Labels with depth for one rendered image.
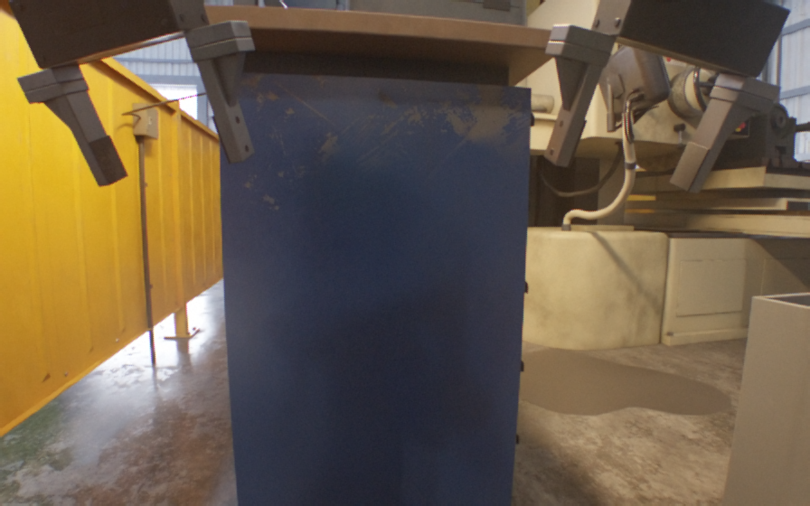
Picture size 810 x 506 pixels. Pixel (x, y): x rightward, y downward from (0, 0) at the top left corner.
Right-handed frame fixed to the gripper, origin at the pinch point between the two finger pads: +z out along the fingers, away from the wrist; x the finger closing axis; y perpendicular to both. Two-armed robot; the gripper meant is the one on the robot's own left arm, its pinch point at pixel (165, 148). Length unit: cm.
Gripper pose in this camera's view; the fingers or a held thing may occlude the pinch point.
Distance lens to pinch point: 40.4
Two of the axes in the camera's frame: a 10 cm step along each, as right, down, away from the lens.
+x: -9.9, 1.0, 1.4
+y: 0.7, -4.9, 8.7
